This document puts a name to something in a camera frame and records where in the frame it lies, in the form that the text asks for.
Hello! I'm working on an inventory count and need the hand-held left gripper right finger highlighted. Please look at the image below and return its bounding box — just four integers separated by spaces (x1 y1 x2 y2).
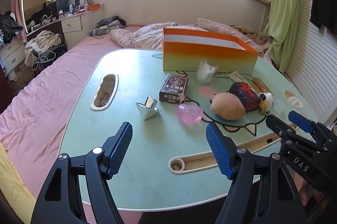
206 122 307 224

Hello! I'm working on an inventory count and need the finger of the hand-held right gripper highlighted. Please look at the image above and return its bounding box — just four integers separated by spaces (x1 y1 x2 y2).
288 110 337 149
266 114 327 153

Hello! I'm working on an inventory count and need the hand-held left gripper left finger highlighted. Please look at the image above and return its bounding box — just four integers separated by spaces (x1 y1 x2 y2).
30 122 133 224

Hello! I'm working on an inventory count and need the panda keychain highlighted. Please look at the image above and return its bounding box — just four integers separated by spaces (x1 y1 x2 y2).
258 92 274 115

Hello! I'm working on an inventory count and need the gold tube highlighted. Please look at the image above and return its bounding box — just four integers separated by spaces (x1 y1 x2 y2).
250 77 269 94

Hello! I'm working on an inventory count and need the black red pouch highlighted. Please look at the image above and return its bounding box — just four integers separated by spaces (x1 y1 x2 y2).
228 82 262 112

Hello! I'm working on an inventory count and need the peach round plush toy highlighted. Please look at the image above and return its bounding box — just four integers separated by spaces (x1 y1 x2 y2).
210 92 246 121

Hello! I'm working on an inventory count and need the pink clear heart case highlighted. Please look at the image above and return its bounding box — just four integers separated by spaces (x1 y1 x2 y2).
176 104 204 125

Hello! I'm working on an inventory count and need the silver metallic mirror stand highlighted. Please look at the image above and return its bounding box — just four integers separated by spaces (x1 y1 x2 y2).
135 96 162 121

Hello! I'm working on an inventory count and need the white cream tube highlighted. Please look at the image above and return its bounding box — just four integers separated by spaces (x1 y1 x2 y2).
229 71 253 82

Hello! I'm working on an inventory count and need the brown printed box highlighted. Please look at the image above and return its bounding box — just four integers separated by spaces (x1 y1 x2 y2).
159 74 189 105

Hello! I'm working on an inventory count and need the clear plastic bag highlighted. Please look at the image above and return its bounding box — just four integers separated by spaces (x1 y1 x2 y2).
196 58 219 86

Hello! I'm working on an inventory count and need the orange gradient cardboard box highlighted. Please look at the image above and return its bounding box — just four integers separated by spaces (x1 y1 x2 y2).
162 27 260 75

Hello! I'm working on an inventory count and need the green cartoon desktop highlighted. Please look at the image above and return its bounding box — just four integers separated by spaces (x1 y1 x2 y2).
58 48 319 214

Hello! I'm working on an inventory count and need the person's right hand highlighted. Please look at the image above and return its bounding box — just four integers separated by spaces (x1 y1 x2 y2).
295 174 329 208

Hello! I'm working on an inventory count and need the white slatted wardrobe door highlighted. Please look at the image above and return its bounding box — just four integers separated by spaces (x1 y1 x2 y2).
286 0 337 127

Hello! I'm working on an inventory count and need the pink bedsheet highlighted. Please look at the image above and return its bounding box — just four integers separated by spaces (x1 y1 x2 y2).
0 25 164 224

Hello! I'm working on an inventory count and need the beige clothing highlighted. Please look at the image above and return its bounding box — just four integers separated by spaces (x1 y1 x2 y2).
232 25 260 39

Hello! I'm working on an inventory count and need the hanging green cloth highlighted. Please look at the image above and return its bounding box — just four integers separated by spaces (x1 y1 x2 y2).
263 0 302 73

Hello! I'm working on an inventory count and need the yellow cloth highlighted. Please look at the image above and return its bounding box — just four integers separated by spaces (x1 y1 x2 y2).
0 142 37 224

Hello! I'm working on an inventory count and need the hanging black clothing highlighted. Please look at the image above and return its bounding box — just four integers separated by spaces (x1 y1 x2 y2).
309 0 337 35

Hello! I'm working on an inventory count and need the pink floral quilt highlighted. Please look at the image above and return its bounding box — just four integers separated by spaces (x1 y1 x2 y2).
110 18 265 56

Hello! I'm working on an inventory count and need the dark grey clothing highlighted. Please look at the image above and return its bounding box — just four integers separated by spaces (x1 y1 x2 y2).
90 16 127 36

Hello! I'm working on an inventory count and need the white clothes pile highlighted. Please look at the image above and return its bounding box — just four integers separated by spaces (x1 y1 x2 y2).
24 30 62 67

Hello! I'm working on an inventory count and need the white drawer desk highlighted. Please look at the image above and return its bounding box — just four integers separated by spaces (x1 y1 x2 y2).
25 2 106 48

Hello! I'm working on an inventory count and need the white drawer cabinet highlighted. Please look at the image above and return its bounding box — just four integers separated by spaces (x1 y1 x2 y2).
0 40 27 74

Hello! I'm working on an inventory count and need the black monitor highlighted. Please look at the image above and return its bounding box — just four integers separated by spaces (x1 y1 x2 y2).
55 0 69 17

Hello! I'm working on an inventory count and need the black clothes pile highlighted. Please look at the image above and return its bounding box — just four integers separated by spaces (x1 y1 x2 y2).
0 11 24 43

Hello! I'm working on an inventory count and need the hanging pink towel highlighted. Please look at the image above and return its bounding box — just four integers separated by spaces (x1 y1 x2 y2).
11 0 24 35

